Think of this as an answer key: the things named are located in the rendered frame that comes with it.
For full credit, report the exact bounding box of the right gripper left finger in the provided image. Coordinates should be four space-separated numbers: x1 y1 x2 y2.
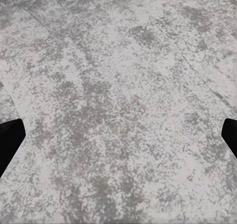
0 118 26 177

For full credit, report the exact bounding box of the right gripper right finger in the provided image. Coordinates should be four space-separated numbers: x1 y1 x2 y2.
221 118 237 158

